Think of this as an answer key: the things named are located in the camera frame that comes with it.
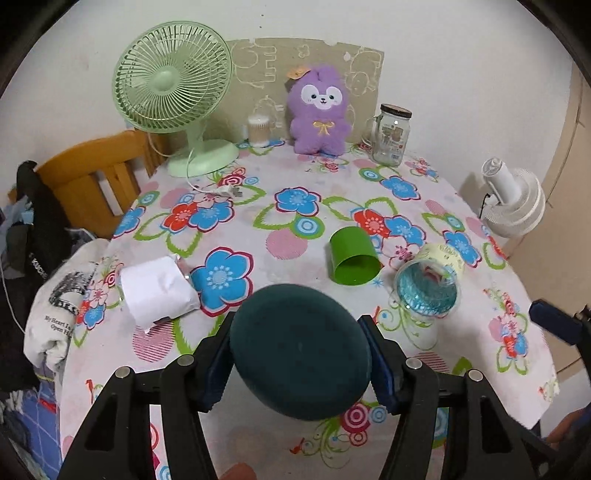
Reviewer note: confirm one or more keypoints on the white paper-wrapped cup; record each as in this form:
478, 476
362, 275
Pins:
158, 290

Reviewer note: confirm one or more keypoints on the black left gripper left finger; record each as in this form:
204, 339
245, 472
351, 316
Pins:
114, 440

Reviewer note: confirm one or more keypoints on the purple plush bunny toy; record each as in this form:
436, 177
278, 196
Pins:
318, 102

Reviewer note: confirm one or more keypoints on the clear cup with blue base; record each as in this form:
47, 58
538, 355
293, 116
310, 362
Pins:
428, 286

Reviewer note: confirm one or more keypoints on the white clip fan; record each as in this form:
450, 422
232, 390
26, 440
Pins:
515, 204

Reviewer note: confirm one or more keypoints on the blue checked bedding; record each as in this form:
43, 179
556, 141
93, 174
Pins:
32, 416

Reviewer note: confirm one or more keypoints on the white fan power plug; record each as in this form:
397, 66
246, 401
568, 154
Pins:
231, 191

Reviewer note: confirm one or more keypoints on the green desk fan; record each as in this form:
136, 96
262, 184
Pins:
170, 79

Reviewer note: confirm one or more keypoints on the white printed t-shirt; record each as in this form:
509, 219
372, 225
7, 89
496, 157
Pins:
51, 320

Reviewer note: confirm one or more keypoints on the cotton swab container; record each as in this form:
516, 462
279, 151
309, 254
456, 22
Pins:
258, 130

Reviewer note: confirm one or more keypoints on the black jacket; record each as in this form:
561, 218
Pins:
34, 243

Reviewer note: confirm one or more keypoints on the floral tablecloth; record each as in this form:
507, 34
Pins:
278, 232

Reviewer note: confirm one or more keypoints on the wooden chair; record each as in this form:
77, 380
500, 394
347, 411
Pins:
72, 177

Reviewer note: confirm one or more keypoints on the green plastic cup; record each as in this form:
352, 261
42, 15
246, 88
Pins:
354, 257

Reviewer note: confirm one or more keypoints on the teal cup with yellow rim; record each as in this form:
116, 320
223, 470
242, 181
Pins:
300, 352

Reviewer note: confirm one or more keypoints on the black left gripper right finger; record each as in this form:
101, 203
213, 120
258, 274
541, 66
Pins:
481, 440

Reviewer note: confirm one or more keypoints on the glass mason jar mug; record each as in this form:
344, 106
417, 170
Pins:
389, 136

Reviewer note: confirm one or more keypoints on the beige patterned foam board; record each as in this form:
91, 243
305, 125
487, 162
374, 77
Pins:
259, 83

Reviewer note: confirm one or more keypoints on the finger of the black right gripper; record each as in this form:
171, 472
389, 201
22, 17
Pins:
573, 330

